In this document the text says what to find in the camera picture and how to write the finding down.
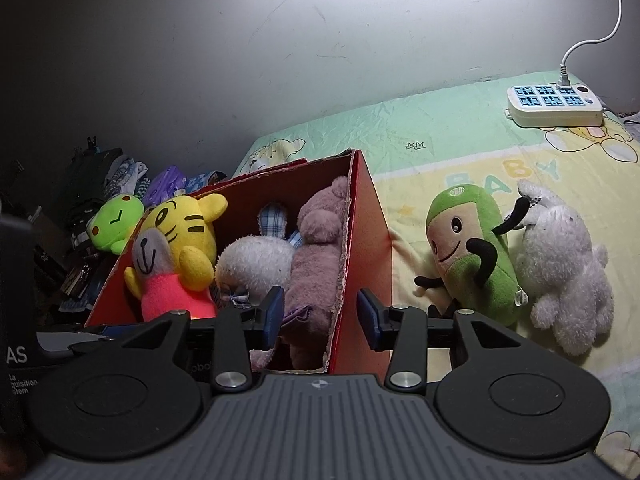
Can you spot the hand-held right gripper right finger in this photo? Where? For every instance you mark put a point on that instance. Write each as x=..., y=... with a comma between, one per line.
x=367, y=312

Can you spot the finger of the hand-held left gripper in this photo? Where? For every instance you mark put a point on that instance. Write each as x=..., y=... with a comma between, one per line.
x=90, y=349

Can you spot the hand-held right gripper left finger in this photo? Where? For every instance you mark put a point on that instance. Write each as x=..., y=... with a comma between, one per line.
x=275, y=310

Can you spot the cream white rabbit plush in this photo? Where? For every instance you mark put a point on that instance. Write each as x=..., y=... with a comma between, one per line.
x=255, y=265

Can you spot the mauve bear plush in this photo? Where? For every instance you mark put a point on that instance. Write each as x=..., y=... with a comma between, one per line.
x=320, y=260

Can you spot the red cardboard box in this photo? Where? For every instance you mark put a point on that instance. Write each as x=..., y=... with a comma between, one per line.
x=367, y=240

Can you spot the green bean plush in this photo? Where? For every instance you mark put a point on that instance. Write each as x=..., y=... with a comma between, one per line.
x=470, y=255

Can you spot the yellow tiger plush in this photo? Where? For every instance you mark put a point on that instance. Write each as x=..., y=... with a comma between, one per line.
x=185, y=230

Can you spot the greyish white rabbit plush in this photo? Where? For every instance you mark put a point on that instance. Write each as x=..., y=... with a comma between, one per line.
x=565, y=270

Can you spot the dark clutter pile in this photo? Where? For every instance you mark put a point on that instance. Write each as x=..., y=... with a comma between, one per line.
x=65, y=270

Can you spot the green frog plush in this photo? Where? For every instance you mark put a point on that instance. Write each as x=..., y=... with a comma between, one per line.
x=112, y=222

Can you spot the purple plastic pack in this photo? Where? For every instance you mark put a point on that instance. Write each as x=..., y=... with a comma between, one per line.
x=165, y=185

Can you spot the pile of folded clothes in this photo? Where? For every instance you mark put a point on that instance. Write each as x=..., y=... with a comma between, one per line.
x=115, y=175

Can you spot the black clip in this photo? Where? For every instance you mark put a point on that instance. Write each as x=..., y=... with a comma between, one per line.
x=92, y=144

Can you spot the printed pastel bed sheet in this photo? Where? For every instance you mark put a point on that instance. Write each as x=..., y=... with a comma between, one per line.
x=450, y=120

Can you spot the white power strip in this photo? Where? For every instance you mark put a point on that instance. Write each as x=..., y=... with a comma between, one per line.
x=555, y=110

